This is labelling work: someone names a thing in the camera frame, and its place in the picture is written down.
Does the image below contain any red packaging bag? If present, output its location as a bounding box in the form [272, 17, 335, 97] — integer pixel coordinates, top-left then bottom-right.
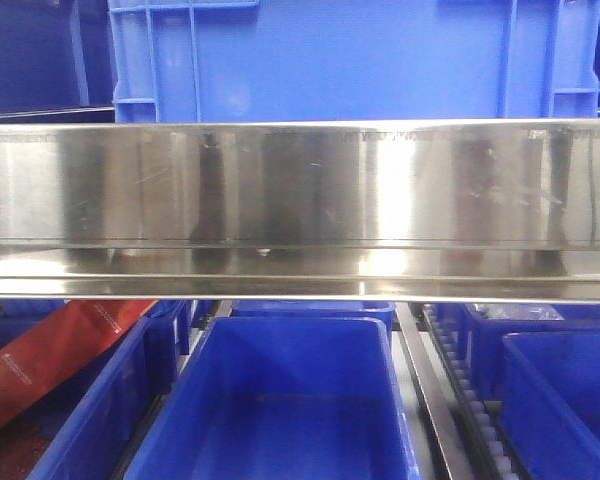
[0, 299, 156, 429]

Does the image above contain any centre blue bin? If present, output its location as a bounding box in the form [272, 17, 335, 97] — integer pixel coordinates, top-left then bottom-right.
[125, 317, 420, 479]

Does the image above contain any left blue bin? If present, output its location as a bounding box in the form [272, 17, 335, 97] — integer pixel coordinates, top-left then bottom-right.
[0, 300, 195, 479]

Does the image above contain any rear blue bin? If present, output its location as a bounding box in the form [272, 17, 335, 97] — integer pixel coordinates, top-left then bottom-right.
[231, 300, 398, 341]

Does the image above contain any blue bin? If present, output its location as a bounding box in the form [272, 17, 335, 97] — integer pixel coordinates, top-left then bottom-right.
[125, 317, 420, 479]
[0, 300, 195, 479]
[499, 331, 600, 479]
[231, 300, 398, 341]

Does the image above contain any roller conveyor track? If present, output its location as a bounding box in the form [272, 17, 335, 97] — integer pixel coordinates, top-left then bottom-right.
[423, 304, 524, 479]

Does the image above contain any stainless steel shelf rail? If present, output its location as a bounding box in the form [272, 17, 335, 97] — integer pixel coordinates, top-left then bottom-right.
[0, 119, 600, 303]

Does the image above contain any blue crate upper shelf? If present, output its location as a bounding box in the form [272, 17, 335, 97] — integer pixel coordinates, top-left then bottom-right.
[109, 1, 600, 122]

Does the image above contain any right blue bin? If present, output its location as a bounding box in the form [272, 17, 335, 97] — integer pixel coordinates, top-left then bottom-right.
[499, 331, 600, 479]

